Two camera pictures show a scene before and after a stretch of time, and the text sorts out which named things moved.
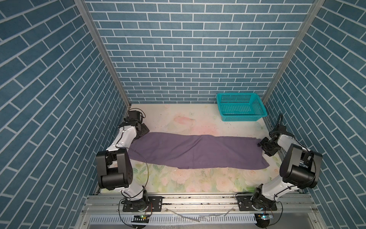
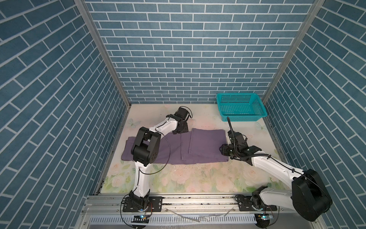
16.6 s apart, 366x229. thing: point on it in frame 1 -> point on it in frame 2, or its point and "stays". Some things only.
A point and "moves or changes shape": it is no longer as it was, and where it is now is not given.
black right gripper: [262, 142] -> [223, 150]
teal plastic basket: [241, 107] stays
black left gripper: [143, 128] -> [185, 128]
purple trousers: [189, 151] moves or changes shape
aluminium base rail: [199, 211] stays
